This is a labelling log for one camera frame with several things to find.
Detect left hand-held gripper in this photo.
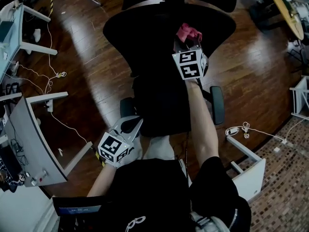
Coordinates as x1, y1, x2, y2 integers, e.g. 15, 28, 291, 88
98, 116, 144, 163

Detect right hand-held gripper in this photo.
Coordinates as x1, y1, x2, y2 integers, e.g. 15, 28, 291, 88
171, 34, 208, 81

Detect pink cloth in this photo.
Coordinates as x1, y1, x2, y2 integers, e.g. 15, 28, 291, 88
175, 23, 203, 43

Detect person's right forearm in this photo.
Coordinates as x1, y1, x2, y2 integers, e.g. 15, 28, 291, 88
184, 78, 220, 165

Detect person's left forearm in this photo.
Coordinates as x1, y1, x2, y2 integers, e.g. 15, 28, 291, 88
86, 163, 118, 198

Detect person's left hand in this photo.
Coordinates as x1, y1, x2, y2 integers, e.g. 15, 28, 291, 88
106, 139, 143, 168

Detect black chair armrest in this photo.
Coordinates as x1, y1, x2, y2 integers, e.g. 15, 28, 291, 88
120, 97, 141, 119
209, 86, 225, 126

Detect person's grey trousers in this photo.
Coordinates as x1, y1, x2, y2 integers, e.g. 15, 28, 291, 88
141, 134, 176, 161

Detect black chair seat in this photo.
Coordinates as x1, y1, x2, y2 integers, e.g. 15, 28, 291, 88
132, 73, 194, 138

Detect person's black shirt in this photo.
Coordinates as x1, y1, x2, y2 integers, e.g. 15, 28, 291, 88
86, 155, 252, 232

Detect black display screen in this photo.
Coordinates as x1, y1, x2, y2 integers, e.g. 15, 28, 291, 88
52, 195, 108, 218

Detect grey curved desk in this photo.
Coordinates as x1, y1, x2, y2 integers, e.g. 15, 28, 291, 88
3, 91, 94, 188

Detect round wooden table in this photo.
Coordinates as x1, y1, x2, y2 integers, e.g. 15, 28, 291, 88
250, 0, 305, 41

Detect black folding chair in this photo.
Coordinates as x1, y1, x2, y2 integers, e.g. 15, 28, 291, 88
287, 41, 309, 74

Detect black monitor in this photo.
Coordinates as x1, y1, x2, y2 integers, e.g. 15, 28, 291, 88
0, 145, 23, 178

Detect grey sling bag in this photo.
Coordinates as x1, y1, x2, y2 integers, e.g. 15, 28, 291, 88
189, 211, 230, 232

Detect white desk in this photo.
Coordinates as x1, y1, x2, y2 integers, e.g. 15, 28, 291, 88
226, 135, 266, 203

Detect light blue desk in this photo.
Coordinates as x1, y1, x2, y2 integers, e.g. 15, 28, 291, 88
0, 2, 58, 82

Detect grey laptop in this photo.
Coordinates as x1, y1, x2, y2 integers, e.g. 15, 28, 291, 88
0, 20, 14, 43

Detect long white power cable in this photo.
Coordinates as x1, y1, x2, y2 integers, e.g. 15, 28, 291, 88
50, 111, 89, 145

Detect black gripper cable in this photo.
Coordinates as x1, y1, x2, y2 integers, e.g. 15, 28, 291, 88
184, 131, 190, 178

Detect coiled white cable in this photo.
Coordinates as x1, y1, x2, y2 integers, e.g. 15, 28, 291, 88
238, 121, 288, 145

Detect white shelf frame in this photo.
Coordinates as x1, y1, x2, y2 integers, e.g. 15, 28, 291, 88
289, 75, 309, 120

